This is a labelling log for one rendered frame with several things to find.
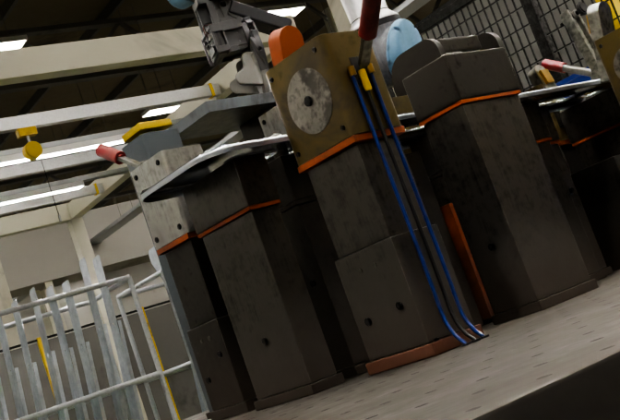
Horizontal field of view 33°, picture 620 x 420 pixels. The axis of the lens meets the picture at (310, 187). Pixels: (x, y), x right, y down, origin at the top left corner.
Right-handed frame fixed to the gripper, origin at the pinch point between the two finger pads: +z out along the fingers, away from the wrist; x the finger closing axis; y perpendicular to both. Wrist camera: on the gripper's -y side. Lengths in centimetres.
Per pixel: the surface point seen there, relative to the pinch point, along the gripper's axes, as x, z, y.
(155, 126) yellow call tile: 12.4, 3.2, 23.8
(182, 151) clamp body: 33.2, 12.9, 26.6
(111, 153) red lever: 18.5, 7.1, 32.9
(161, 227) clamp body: 29.2, 21.3, 31.6
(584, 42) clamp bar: -6, 5, -70
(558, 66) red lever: -14, 6, -68
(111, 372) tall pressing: -707, 11, -52
